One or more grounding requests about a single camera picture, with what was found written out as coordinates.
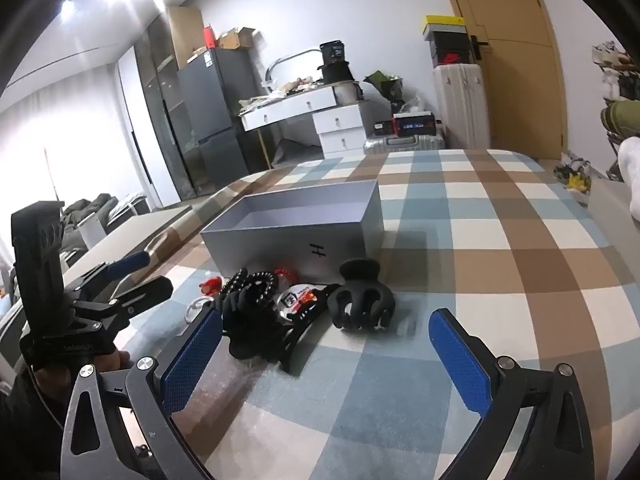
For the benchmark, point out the white drawer unit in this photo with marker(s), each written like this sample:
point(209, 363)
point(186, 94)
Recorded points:
point(342, 130)

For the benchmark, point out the glass door cabinet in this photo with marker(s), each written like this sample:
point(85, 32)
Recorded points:
point(160, 110)

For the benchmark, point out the arched silver mirror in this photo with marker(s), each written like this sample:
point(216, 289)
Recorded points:
point(280, 62)

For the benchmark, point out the red and black shoe box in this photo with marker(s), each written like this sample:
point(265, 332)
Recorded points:
point(456, 57)

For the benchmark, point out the black long curved hair clip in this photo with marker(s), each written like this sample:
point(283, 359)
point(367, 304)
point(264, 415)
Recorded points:
point(301, 331)

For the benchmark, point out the white cylindrical container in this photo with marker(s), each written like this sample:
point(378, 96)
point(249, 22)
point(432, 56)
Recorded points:
point(346, 94)

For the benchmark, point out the desk clutter pile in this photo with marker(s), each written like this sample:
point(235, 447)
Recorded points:
point(280, 92)

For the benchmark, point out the wide black bucket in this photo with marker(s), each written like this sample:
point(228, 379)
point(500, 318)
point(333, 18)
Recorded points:
point(337, 72)

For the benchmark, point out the black rounded claw hair clip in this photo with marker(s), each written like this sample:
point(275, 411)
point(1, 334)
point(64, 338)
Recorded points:
point(360, 305)

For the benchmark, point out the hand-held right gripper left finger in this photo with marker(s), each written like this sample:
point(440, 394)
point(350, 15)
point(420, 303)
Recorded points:
point(192, 360)

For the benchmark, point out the round white pin badge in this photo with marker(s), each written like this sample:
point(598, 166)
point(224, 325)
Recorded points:
point(292, 301)

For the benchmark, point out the small black bucket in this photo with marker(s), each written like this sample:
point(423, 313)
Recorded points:
point(332, 52)

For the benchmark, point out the plaid blanket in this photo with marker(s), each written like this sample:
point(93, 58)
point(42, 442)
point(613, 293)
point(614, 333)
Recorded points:
point(500, 270)

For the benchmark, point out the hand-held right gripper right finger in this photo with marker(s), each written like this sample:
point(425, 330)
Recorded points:
point(460, 360)

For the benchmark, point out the person's left hand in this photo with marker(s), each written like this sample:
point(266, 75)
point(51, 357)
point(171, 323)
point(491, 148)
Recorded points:
point(119, 361)

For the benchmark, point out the white desk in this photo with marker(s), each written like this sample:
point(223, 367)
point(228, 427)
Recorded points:
point(290, 107)

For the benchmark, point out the shoe rack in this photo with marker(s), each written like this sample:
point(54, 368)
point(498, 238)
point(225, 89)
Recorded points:
point(620, 105)

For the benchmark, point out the white ribbed suitcase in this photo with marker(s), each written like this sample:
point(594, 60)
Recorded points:
point(462, 105)

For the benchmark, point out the beige side table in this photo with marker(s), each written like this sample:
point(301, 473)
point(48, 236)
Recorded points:
point(145, 230)

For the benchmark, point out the small red box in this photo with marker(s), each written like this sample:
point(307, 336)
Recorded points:
point(209, 37)

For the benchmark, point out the open cardboard boxes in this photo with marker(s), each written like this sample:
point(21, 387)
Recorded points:
point(240, 39)

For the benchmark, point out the silver suitcase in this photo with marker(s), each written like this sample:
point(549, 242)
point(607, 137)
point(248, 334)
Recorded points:
point(405, 144)

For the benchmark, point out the yellow shoe box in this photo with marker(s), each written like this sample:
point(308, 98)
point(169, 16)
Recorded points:
point(444, 26)

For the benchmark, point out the dark grey refrigerator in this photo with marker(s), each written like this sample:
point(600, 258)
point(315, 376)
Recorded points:
point(215, 110)

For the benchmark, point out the black toothed claw hair clip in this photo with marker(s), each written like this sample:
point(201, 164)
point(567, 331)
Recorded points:
point(250, 330)

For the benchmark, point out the grey sofa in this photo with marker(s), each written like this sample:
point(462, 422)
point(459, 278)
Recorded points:
point(95, 210)

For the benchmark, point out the clear plastic bag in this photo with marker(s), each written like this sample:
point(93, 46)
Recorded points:
point(416, 106)

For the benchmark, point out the person's left forearm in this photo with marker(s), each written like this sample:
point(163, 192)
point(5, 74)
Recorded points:
point(25, 425)

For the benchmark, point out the white paper bag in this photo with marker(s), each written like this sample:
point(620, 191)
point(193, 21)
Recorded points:
point(91, 232)

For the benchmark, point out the small black box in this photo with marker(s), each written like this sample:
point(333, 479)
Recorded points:
point(384, 127)

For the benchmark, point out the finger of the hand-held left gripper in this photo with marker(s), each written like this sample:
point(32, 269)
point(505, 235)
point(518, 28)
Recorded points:
point(127, 261)
point(145, 294)

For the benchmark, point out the yellow and black shoes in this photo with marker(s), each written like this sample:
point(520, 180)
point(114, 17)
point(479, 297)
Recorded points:
point(575, 176)

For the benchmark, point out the tall cardboard box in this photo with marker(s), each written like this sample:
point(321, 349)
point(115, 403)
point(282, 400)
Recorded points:
point(185, 35)

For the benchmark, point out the wooden door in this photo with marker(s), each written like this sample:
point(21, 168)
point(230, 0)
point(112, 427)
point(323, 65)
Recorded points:
point(520, 60)

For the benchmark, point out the grey cardboard box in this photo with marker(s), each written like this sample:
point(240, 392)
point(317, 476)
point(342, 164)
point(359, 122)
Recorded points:
point(280, 250)

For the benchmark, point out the dark wrapped flower bouquet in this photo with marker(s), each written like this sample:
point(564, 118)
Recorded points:
point(385, 87)

